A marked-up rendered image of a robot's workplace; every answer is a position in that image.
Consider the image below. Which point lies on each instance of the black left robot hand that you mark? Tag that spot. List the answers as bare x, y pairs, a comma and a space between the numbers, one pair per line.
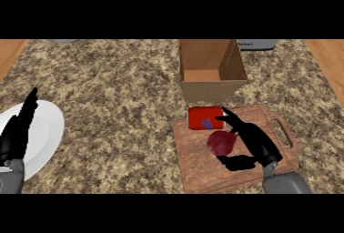
15, 133

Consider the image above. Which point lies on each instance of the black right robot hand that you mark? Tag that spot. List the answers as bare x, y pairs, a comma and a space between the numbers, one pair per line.
256, 142

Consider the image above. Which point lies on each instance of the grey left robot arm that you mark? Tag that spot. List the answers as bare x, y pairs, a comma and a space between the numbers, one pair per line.
12, 177

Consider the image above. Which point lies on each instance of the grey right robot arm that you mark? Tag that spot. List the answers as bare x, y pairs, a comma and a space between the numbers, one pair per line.
282, 180

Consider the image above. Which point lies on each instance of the dark red pear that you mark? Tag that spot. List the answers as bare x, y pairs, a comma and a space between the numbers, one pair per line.
220, 142

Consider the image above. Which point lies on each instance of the brown wooden cutting board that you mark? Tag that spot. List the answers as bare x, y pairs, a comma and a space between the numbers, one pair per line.
214, 170

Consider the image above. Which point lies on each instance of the brown cardboard box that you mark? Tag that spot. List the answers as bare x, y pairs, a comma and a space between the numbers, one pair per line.
210, 72

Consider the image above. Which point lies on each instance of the white round plate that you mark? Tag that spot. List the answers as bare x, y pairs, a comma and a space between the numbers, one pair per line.
42, 133

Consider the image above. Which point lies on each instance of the red can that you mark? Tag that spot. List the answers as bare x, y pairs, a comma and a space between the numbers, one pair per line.
204, 118

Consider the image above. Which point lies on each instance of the grey appliance with label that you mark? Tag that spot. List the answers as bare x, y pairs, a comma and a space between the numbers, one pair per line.
256, 44

